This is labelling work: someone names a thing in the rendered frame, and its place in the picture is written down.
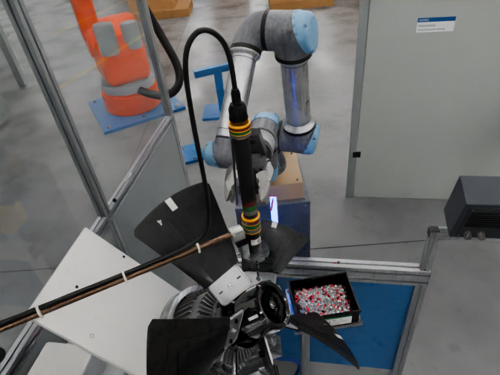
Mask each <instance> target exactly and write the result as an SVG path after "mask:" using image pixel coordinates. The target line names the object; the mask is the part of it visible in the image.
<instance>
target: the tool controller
mask: <svg viewBox="0 0 500 375"><path fill-rule="evenodd" d="M444 213H445V218H446V225H447V229H448V232H449V236H450V237H464V239H465V240H471V239H472V237H477V238H478V240H486V238H494V239H500V176H459V178H458V180H457V182H456V184H455V187H454V189H453V191H452V193H451V195H450V197H449V200H448V202H447V203H446V206H445V208H444Z"/></svg>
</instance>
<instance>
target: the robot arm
mask: <svg viewBox="0 0 500 375"><path fill-rule="evenodd" d="M317 47H318V23H317V20H316V17H315V15H314V14H313V13H312V12H311V11H308V10H300V9H296V10H268V9H262V10H257V11H255V12H253V13H252V14H250V15H249V16H248V17H247V18H246V19H244V20H243V22H242V23H241V24H240V26H239V27H238V29H237V31H236V33H235V34H234V37H233V39H232V41H231V47H230V52H231V55H232V59H233V63H234V70H235V74H236V79H237V88H239V90H240V94H241V101H243V102H244V103H245V105H246V106H248V102H249V95H250V91H251V85H252V80H253V76H254V70H255V66H256V62H257V61H258V60H260V57H261V53H262V52H263V51H274V52H275V60H276V61H277V62H278V63H280V64H281V75H282V82H283V96H284V103H285V110H286V117H285V118H284V120H280V118H279V116H278V115H277V114H276V113H274V112H259V113H258V114H256V115H255V116H254V117H253V118H252V120H251V135H250V136H249V138H250V146H251V159H252V166H253V173H254V186H255V193H256V194H258V195H259V200H260V202H262V201H263V200H266V204H267V196H268V193H269V189H270V186H271V185H270V182H273V181H274V180H276V178H277V177H278V176H279V175H280V174H282V172H283V171H285V169H286V159H285V157H284V155H283V152H282V151H284V152H291V153H300V154H302V155H303V154H307V155H310V154H313V153H314V151H315V148H316V145H317V142H318V137H319V133H320V125H319V124H315V119H314V117H313V116H312V115H311V114H310V90H309V72H308V60H309V59H310V58H311V57H312V55H313V53H315V51H316V49H317ZM231 89H232V84H231V75H230V71H229V72H228V79H227V83H226V87H225V94H224V98H223V102H222V109H221V113H220V117H219V124H218V128H217V135H216V138H215V141H209V142H208V143H207V144H206V147H205V149H204V160H205V163H206V164H207V165H209V166H212V167H218V168H225V169H227V170H226V173H225V185H224V196H225V200H226V202H227V201H228V200H229V201H230V203H233V201H234V199H235V187H234V171H233V163H232V154H231V140H230V135H229V130H228V122H229V118H228V117H229V114H228V107H229V104H230V102H231Z"/></svg>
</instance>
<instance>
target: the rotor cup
mask: <svg viewBox="0 0 500 375"><path fill-rule="evenodd" d="M254 286H256V287H255V288H253V289H250V288H252V287H253V286H251V287H249V288H248V289H250V290H249V291H246V290H247V289H245V290H244V291H243V292H241V293H240V294H239V295H238V296H237V297H236V298H235V299H234V300H233V301H232V302H230V303H229V304H228V305H226V306H223V305H221V303H220V302H218V304H217V312H216V315H217V318H219V317H229V316H231V315H232V314H234V313H235V312H236V311H238V310H239V309H241V308H242V307H243V310H244V313H243V319H242V322H241V325H240V330H239V333H238V337H237V339H236V341H235V342H234V343H233V344H231V346H232V347H234V348H236V349H238V350H246V349H249V348H251V347H254V346H255V345H256V344H257V341H258V340H260V338H262V337H264V336H267V335H269V334H271V333H274V332H276V331H279V330H282V329H283V328H285V326H286V325H287V324H288V322H289V314H290V313H289V304H288V301H287V299H286V296H285V295H284V293H283V291H282V290H281V289H280V287H279V286H277V285H276V284H275V283H273V282H271V281H261V282H259V283H257V284H255V285H254ZM271 300H273V301H274V302H275V305H276V307H275V309H272V308H271V307H270V305H269V302H270V301H271ZM253 315H258V318H255V319H253V320H251V321H249V320H248V318H250V317H252V316H253Z"/></svg>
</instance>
